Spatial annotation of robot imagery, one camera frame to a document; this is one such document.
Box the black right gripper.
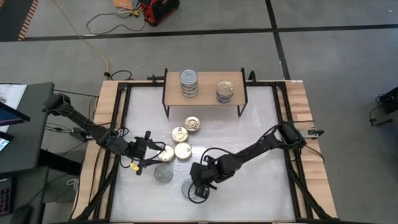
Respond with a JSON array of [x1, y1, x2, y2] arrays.
[[189, 155, 219, 201]]

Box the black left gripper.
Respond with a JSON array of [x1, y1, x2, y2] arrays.
[[129, 131, 166, 175]]

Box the wooden shelf black metal legs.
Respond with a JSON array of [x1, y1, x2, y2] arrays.
[[161, 67, 249, 118]]

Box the grey desk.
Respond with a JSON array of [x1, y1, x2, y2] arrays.
[[0, 82, 82, 224]]

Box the red black tool case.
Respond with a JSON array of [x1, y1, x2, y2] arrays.
[[139, 0, 180, 27]]

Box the black computer mouse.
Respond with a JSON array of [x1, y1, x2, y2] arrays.
[[10, 204, 32, 224]]

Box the large tablet blue screen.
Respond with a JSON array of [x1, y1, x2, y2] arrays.
[[0, 101, 31, 127]]

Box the small tablet lit screen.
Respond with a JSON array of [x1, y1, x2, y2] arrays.
[[0, 131, 15, 153]]

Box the white paper sheet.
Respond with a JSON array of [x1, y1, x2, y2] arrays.
[[0, 83, 27, 134]]

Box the orange box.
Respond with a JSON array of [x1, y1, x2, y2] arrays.
[[112, 0, 139, 11]]

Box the black keyboard lit keys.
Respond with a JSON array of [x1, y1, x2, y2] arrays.
[[0, 176, 14, 218]]

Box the dark mat orange striped edge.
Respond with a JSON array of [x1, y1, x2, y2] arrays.
[[0, 0, 40, 42]]

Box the black equipment stand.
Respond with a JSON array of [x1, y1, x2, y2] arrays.
[[369, 86, 398, 128]]

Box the white looped cord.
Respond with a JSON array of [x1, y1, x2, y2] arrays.
[[65, 177, 80, 192]]

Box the black cable with plug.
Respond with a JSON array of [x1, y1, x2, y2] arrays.
[[104, 69, 134, 82]]

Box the yellow cable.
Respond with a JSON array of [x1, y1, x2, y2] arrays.
[[50, 0, 110, 74]]

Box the black metal table frame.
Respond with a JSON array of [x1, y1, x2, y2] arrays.
[[70, 79, 335, 224]]

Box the thin black floor cable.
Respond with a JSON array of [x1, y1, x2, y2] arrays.
[[85, 11, 147, 35]]

